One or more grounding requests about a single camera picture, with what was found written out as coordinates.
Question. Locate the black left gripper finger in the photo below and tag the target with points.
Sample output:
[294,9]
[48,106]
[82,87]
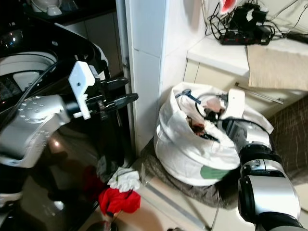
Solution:
[125,100]
[118,83]

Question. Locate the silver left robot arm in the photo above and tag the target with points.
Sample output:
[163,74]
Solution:
[33,120]

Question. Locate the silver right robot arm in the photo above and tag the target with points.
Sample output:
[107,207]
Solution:
[267,187]

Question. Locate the black top-load washing machine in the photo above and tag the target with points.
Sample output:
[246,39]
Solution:
[24,57]

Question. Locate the brown patterned garment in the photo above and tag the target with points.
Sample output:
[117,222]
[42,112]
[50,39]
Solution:
[197,129]

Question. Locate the metal towel bar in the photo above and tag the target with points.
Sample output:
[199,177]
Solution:
[260,94]

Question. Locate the white fabric laundry bag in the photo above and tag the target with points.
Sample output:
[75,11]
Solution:
[183,154]

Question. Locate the white counter cabinet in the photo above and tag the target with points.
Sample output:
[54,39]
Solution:
[216,55]

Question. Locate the beige hanging towel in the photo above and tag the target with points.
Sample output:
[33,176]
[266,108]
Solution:
[276,67]

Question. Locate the white crumpled cloth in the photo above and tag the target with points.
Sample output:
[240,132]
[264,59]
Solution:
[124,179]

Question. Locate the black power strip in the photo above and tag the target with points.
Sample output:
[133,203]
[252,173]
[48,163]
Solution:
[245,38]

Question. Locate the red cloth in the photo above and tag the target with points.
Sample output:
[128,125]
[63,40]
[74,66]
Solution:
[118,202]

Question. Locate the black charger block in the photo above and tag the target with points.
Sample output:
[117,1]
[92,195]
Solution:
[250,17]

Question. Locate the white small appliance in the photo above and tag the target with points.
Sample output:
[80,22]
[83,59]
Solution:
[48,5]

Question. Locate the red and white item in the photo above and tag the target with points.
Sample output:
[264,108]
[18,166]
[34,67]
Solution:
[227,6]

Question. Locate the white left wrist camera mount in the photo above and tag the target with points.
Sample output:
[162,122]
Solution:
[81,84]

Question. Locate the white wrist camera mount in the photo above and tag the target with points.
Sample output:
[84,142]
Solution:
[81,84]
[236,102]

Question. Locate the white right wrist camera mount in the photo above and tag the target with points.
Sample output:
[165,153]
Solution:
[236,102]

